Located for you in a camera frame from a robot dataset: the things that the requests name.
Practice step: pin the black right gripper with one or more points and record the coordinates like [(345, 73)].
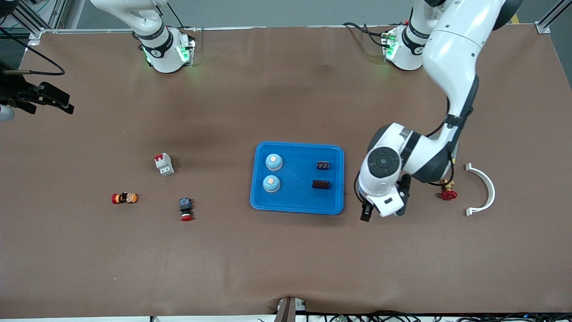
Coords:
[(13, 88)]

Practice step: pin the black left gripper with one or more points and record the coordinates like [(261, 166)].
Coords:
[(367, 213)]

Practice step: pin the small black display module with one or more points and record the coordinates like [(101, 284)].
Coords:
[(324, 166)]

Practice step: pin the light blue bell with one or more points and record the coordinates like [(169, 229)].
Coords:
[(274, 163), (271, 184)]

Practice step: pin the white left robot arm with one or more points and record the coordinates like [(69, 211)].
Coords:
[(451, 49)]

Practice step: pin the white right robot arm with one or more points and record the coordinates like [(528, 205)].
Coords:
[(163, 53)]

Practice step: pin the blue plastic tray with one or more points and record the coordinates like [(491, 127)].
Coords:
[(295, 201)]

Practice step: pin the brass valve red handwheel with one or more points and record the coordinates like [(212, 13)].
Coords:
[(449, 195)]

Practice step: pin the brown table mat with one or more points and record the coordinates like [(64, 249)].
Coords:
[(286, 250)]

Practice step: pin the white curved pipe clamp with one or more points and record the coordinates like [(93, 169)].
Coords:
[(492, 192)]

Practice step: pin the white red circuit breaker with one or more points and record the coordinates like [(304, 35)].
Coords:
[(164, 165)]

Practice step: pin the red emergency stop button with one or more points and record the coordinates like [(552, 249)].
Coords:
[(186, 208)]

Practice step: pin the aluminium frame profile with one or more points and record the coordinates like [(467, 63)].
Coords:
[(27, 18), (547, 20)]

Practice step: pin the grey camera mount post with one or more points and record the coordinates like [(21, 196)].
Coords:
[(288, 311)]

